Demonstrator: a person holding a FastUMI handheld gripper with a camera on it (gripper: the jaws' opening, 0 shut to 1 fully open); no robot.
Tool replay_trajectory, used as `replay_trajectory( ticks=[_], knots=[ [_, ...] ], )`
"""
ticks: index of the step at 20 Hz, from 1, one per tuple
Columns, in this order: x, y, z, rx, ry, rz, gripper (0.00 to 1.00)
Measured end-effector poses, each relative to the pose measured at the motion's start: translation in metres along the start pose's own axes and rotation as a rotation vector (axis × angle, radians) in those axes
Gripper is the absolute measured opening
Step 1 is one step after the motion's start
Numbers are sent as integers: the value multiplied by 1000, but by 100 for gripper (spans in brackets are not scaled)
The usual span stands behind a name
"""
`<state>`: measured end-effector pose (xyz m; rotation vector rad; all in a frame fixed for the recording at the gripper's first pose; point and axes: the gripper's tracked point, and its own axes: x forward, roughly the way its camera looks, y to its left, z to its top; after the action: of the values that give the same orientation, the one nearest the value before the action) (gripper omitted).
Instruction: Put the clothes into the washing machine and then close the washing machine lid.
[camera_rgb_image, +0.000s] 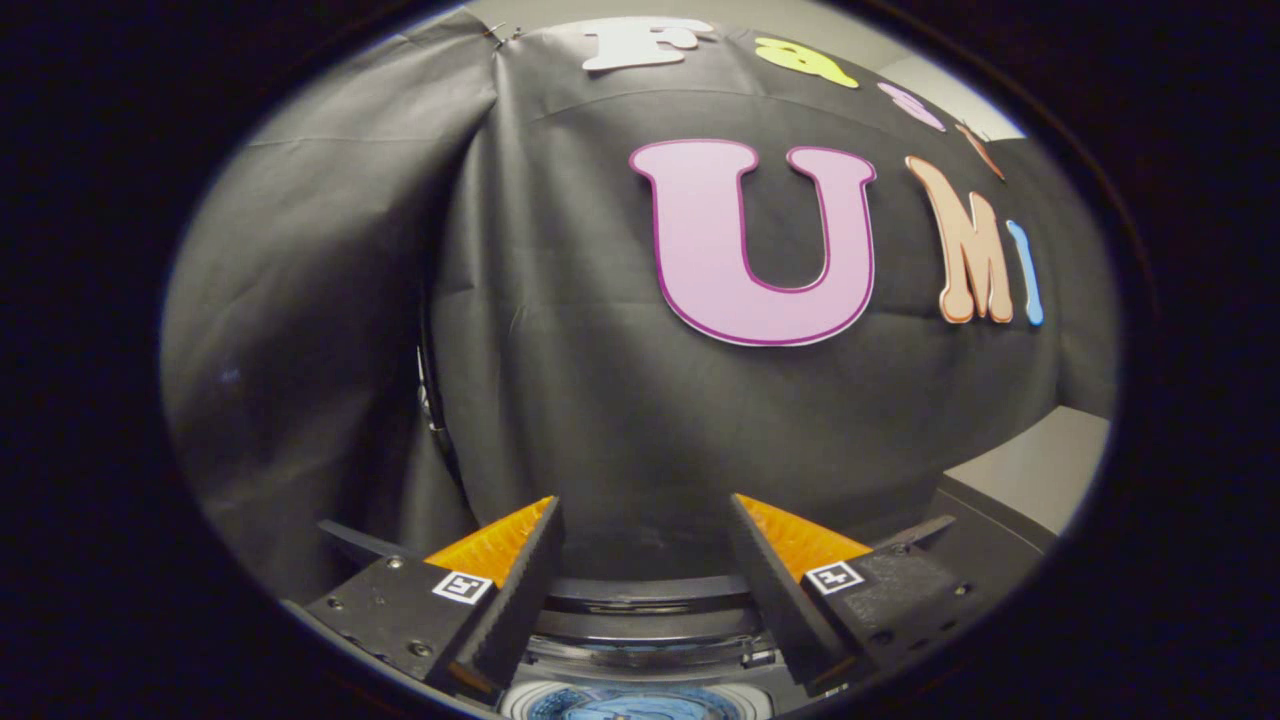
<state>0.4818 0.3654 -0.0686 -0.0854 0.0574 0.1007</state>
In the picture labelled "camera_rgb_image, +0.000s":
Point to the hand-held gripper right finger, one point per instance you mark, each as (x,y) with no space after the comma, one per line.
(775,600)

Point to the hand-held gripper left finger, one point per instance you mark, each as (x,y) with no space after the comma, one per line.
(515,610)

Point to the light blue shirt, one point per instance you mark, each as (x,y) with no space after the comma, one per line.
(620,708)

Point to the black backdrop cloth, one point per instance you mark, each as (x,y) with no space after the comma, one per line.
(560,400)

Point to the cream cabinet with grey top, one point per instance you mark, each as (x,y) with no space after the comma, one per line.
(1040,470)

